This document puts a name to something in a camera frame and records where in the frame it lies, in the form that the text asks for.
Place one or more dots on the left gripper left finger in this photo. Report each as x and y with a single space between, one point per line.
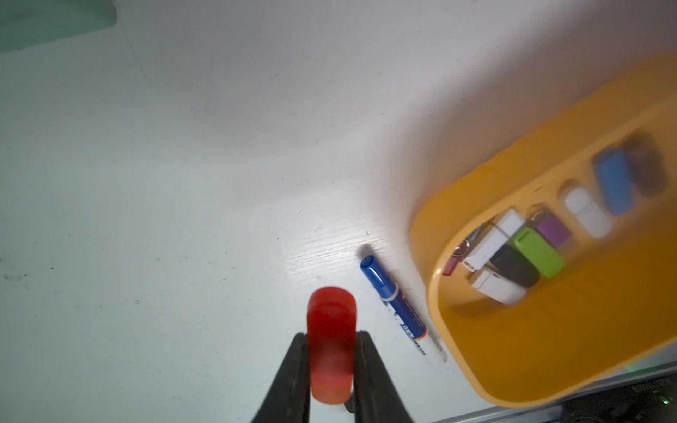
288 399

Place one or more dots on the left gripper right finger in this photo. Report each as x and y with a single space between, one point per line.
375 396

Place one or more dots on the red usb drive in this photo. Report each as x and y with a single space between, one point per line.
331 330

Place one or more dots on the translucent white usb drive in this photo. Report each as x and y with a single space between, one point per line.
495 286

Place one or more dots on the black swivel usb drive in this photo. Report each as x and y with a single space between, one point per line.
511 264

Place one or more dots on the green usb drive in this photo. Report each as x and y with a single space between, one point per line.
538 252

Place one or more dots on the purple usb drive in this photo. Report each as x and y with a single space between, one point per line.
551 228

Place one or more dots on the white green-stripe usb drive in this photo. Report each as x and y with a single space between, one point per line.
587 212

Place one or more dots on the blue usb drive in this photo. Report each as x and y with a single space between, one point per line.
613 177

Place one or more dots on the black oval usb drive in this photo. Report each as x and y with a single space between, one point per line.
646 165

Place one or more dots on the brown usb drive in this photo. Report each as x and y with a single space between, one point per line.
461 251

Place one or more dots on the yellow plastic storage box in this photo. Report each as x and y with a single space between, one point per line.
614 303

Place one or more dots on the blue white marker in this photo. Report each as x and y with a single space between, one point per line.
399 306

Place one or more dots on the green desk file organizer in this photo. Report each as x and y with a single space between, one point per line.
26 23

